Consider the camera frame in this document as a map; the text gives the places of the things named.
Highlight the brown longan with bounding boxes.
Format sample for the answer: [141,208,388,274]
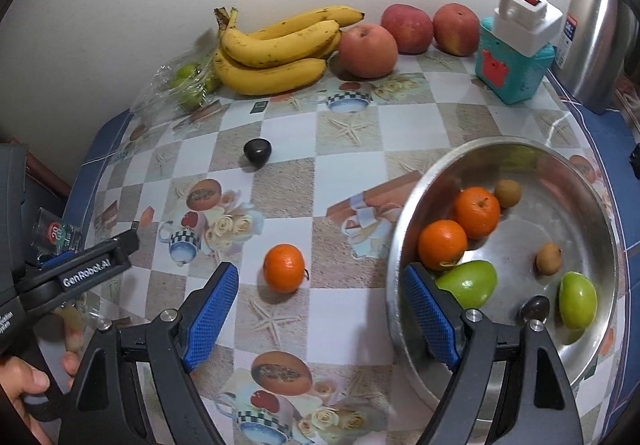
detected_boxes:
[536,243,563,277]
[495,178,523,208]

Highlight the stainless steel kettle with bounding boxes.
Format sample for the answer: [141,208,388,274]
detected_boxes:
[552,0,640,115]

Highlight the green mango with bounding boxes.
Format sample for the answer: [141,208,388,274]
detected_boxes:
[558,271,599,330]
[435,260,499,310]

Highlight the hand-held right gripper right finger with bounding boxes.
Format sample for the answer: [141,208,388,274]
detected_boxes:
[402,262,583,445]

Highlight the bunch of yellow bananas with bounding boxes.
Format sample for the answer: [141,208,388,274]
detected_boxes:
[212,5,366,97]

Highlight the dark plum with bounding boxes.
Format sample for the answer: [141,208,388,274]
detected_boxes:
[243,138,274,168]
[519,296,551,325]

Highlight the clear bag of small jujubes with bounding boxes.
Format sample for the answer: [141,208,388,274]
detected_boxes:
[129,28,223,126]

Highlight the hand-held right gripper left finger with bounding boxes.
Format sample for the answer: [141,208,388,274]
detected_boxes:
[57,261,241,445]

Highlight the clear glass mug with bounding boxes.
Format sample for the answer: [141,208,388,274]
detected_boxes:
[31,208,86,261]

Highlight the teal plastic box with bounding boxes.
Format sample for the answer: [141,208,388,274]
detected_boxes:
[475,18,556,105]

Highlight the orange mandarin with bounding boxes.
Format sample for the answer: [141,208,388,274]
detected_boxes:
[452,187,501,240]
[263,243,306,294]
[418,220,469,272]

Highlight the red apple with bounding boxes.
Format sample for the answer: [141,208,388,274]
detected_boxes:
[381,4,434,55]
[340,24,399,78]
[432,2,481,57]

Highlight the stainless steel basin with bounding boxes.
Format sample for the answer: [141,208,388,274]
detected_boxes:
[386,136,621,421]

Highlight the person's left hand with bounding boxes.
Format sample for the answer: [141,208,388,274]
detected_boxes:
[0,325,83,445]

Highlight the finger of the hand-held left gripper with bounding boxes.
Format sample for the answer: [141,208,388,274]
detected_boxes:
[20,229,140,311]

